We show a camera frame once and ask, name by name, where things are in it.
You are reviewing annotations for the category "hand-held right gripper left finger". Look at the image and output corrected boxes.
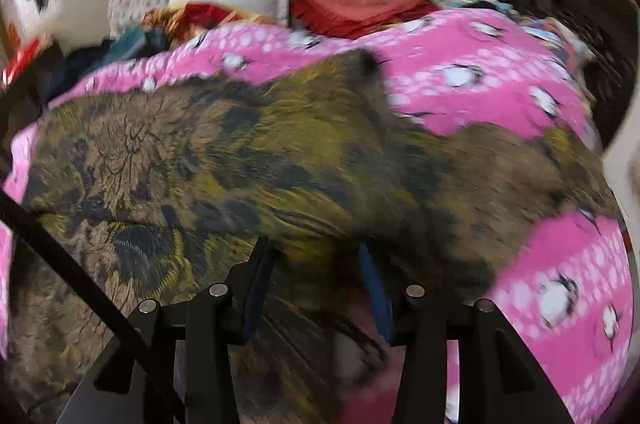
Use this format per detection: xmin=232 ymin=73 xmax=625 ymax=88
xmin=57 ymin=236 xmax=276 ymax=424

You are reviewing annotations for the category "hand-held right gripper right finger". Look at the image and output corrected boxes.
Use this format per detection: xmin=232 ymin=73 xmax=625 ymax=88
xmin=357 ymin=241 xmax=576 ymax=424

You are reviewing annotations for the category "olive brown floral garment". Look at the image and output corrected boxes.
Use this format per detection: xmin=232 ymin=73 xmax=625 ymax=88
xmin=5 ymin=49 xmax=621 ymax=424

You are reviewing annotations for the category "pink penguin print blanket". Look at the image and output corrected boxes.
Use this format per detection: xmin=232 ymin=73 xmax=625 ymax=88
xmin=0 ymin=6 xmax=636 ymax=424

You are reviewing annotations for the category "teal garment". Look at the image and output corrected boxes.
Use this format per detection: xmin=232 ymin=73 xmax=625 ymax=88
xmin=107 ymin=26 xmax=170 ymax=65

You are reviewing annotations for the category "red gold patterned cloth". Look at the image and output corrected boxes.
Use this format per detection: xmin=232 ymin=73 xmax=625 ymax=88
xmin=142 ymin=1 xmax=281 ymax=35

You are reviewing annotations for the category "navy garment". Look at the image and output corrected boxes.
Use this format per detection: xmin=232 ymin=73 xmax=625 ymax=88
xmin=42 ymin=39 xmax=118 ymax=105

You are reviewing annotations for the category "red packet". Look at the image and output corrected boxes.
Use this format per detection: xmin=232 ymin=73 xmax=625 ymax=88
xmin=2 ymin=35 xmax=43 ymax=77

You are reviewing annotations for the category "dark carved wooden headboard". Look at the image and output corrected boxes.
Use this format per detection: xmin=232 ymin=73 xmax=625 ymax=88
xmin=457 ymin=0 xmax=640 ymax=150

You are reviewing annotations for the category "black strap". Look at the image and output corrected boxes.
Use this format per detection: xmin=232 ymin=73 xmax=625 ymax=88
xmin=0 ymin=191 xmax=171 ymax=405

